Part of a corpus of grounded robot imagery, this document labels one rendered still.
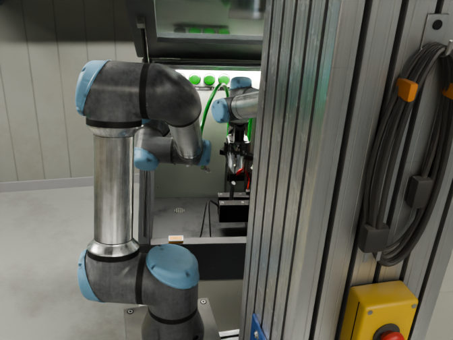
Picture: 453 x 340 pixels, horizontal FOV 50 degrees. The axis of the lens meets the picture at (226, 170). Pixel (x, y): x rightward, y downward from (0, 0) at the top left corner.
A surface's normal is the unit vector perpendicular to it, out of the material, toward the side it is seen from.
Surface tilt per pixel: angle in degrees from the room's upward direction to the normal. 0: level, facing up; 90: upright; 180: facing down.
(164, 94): 77
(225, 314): 90
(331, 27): 90
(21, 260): 0
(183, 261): 7
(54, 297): 0
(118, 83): 62
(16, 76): 90
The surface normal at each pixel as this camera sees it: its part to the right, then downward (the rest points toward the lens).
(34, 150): 0.25, 0.44
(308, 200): -0.97, 0.07
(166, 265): 0.18, -0.88
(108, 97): -0.04, 0.23
